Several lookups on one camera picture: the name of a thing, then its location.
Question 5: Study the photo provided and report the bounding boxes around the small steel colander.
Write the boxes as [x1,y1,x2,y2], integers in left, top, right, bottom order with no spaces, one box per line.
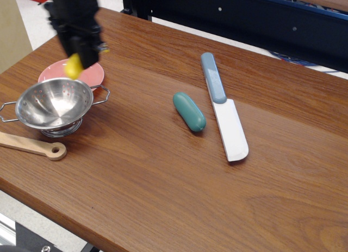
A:
[1,77,110,138]

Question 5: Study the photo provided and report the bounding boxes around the white toy knife blue handle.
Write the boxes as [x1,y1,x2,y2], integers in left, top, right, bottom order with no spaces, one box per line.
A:
[201,52,249,162]

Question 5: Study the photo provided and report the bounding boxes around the teal plastic capsule toy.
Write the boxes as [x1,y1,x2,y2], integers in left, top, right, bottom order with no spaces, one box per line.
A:
[172,92,207,132]

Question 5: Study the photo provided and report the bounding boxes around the black base with screw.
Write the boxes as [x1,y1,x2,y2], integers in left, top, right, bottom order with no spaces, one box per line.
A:
[1,222,63,252]

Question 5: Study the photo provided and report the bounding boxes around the beige cabinet side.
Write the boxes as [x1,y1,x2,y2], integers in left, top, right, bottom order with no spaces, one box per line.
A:
[1,0,32,72]

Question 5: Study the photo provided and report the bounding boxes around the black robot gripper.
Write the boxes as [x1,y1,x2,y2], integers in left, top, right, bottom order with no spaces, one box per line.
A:
[45,0,103,69]

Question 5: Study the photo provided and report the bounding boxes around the blue cables behind frame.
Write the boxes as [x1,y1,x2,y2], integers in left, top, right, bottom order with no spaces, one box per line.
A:
[268,49,348,75]

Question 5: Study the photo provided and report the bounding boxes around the pink plastic plate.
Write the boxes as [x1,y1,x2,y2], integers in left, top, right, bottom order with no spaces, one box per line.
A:
[38,59,104,87]

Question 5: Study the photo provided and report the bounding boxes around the wooden spoon handle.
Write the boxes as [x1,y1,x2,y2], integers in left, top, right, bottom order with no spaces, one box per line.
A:
[1,132,67,161]

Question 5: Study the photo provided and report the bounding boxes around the yellow toy banana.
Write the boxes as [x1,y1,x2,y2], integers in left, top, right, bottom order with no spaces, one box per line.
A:
[64,48,111,80]

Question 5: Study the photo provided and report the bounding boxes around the dark blue metal frame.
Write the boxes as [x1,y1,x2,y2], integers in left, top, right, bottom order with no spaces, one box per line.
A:
[123,0,347,72]

